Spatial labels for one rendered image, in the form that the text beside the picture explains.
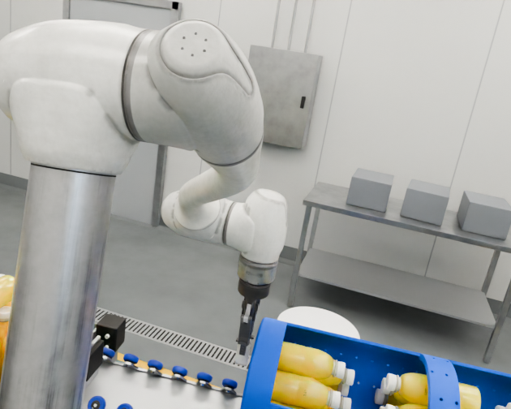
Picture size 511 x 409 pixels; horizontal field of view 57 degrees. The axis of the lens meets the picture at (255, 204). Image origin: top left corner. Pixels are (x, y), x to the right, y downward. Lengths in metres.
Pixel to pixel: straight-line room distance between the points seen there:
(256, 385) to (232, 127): 0.73
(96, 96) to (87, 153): 0.07
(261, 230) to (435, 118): 3.39
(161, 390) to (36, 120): 1.01
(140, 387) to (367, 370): 0.63
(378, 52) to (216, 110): 3.82
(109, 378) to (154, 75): 1.11
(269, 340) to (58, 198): 0.71
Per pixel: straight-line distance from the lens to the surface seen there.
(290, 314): 1.67
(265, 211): 1.01
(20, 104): 0.60
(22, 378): 0.65
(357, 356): 1.38
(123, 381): 1.48
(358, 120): 4.31
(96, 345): 1.41
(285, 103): 4.18
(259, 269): 1.06
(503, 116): 4.37
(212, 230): 1.05
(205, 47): 0.49
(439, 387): 1.20
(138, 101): 0.53
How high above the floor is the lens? 1.85
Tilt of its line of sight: 17 degrees down
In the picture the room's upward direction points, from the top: 9 degrees clockwise
